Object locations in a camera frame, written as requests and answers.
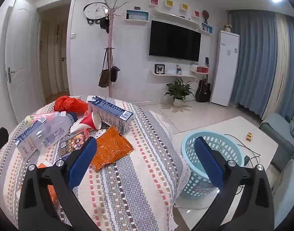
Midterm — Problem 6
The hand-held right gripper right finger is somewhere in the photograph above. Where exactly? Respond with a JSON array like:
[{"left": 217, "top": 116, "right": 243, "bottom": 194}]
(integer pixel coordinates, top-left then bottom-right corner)
[{"left": 190, "top": 136, "right": 275, "bottom": 231}]

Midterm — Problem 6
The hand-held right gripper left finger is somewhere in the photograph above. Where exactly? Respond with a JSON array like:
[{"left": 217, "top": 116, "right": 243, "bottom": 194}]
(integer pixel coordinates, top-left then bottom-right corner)
[{"left": 18, "top": 137, "right": 98, "bottom": 231}]

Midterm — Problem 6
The dark printed snack packet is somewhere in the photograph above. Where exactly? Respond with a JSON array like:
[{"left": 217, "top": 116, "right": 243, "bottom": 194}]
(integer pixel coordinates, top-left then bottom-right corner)
[{"left": 58, "top": 129, "right": 90, "bottom": 161}]

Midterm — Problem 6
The light blue plastic basket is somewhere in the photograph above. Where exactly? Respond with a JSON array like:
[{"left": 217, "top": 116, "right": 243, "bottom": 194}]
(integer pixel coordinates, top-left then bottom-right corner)
[{"left": 181, "top": 129, "right": 245, "bottom": 199}]

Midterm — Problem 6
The small blue white milk carton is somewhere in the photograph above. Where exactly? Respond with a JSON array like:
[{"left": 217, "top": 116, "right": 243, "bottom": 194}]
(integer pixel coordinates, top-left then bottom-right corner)
[{"left": 14, "top": 117, "right": 48, "bottom": 160}]

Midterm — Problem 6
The orange foil snack packet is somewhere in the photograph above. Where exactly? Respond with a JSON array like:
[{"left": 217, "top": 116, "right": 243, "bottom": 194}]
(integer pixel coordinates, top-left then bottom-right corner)
[{"left": 90, "top": 126, "right": 134, "bottom": 173}]

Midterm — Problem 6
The clear plastic bottle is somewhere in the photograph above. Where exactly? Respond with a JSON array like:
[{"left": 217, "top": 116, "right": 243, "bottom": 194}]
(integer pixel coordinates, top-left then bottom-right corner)
[{"left": 33, "top": 111, "right": 78, "bottom": 153}]

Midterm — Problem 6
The pink yellow tissue pack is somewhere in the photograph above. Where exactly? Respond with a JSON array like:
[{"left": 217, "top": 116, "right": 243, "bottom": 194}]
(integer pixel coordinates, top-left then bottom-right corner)
[{"left": 25, "top": 111, "right": 66, "bottom": 123}]

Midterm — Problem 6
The large blue white milk carton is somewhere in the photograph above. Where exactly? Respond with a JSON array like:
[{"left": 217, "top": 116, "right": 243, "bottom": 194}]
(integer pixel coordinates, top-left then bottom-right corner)
[{"left": 87, "top": 96, "right": 134, "bottom": 135}]

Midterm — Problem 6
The white dotted paper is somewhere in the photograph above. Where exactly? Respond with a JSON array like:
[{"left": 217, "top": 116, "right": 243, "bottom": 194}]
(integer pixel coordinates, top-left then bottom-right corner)
[{"left": 87, "top": 129, "right": 107, "bottom": 140}]

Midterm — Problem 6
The orange flat packet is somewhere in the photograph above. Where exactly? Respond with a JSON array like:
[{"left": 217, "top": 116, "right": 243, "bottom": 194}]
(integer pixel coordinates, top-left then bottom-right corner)
[{"left": 38, "top": 162, "right": 57, "bottom": 210}]

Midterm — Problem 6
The white coffee table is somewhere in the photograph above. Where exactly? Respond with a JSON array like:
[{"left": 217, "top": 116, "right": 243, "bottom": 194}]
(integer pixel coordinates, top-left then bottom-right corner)
[{"left": 172, "top": 116, "right": 279, "bottom": 212}]

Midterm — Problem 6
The orange plastic bag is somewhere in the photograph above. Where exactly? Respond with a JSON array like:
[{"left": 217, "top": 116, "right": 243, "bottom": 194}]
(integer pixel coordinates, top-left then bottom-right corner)
[{"left": 54, "top": 96, "right": 89, "bottom": 114}]

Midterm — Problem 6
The striped woven blanket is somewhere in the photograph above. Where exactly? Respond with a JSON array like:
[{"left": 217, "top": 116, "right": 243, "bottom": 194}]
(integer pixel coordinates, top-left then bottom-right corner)
[{"left": 0, "top": 96, "right": 191, "bottom": 231}]

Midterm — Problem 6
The dark acoustic guitar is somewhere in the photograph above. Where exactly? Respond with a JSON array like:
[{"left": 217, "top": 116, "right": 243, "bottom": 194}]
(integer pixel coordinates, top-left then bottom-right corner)
[{"left": 196, "top": 58, "right": 211, "bottom": 103}]

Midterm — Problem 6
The grey sofa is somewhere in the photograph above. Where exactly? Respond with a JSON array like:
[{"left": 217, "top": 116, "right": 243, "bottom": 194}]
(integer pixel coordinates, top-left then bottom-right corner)
[{"left": 259, "top": 113, "right": 294, "bottom": 224}]

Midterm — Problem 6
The green potted plant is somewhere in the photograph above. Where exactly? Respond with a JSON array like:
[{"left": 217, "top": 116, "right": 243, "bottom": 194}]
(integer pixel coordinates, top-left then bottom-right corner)
[{"left": 164, "top": 78, "right": 195, "bottom": 108}]

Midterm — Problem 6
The brown hanging bag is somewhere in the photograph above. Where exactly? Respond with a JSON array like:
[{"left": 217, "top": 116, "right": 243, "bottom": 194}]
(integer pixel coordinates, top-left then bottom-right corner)
[{"left": 98, "top": 48, "right": 111, "bottom": 88}]

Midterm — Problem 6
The black hanging bag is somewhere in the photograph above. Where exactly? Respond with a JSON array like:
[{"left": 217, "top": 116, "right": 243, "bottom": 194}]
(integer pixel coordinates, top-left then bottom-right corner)
[{"left": 110, "top": 49, "right": 120, "bottom": 82}]

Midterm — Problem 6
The white room door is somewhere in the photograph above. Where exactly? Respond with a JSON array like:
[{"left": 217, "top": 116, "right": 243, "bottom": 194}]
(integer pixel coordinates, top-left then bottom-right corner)
[{"left": 5, "top": 0, "right": 40, "bottom": 124}]

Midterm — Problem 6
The white hallway door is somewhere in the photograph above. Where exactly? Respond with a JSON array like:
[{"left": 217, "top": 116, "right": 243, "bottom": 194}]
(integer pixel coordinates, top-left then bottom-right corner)
[{"left": 61, "top": 22, "right": 71, "bottom": 90}]

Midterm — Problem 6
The blue and beige curtain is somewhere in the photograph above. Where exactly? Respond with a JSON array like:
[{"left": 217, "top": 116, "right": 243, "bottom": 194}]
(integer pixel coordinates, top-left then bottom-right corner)
[{"left": 230, "top": 10, "right": 294, "bottom": 126}]

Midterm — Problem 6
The pink tree coat rack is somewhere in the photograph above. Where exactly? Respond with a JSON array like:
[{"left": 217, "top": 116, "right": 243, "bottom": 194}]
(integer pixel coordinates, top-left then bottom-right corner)
[{"left": 99, "top": 0, "right": 130, "bottom": 98}]

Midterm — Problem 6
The black hat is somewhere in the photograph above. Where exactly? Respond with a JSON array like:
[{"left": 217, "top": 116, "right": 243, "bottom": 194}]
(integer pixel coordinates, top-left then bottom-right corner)
[{"left": 99, "top": 17, "right": 110, "bottom": 34}]

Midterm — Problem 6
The black charger cable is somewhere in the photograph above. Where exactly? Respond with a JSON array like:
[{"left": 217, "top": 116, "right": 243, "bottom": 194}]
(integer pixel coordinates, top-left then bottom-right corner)
[{"left": 223, "top": 133, "right": 261, "bottom": 167}]

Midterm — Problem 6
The red white wall cabinet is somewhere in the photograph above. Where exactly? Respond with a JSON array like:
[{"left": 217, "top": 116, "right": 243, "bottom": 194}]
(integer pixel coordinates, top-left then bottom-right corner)
[{"left": 190, "top": 64, "right": 209, "bottom": 75}]

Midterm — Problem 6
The low white wall shelf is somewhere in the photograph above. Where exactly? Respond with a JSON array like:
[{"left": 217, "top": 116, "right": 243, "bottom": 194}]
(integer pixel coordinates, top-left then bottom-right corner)
[{"left": 150, "top": 69, "right": 196, "bottom": 78}]

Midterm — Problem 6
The black wall television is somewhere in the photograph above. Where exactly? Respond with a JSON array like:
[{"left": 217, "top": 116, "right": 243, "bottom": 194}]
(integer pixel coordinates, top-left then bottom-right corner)
[{"left": 149, "top": 20, "right": 202, "bottom": 62}]

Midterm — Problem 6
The small blue wall shelf box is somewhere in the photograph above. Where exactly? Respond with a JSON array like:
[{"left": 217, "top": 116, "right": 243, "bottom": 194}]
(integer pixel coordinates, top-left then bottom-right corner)
[{"left": 201, "top": 22, "right": 213, "bottom": 35}]

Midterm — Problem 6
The curved white wall shelf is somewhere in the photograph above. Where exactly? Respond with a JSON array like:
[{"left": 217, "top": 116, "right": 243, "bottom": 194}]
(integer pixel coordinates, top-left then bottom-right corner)
[{"left": 155, "top": 6, "right": 202, "bottom": 30}]

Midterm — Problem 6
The panda wall clock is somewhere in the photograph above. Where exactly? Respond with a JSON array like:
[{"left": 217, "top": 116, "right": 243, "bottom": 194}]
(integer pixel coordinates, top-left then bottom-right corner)
[{"left": 83, "top": 0, "right": 109, "bottom": 25}]

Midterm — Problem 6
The blue white wall shelf box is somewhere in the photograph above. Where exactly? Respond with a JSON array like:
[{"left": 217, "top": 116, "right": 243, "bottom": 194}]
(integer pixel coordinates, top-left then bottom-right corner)
[{"left": 125, "top": 9, "right": 150, "bottom": 23}]

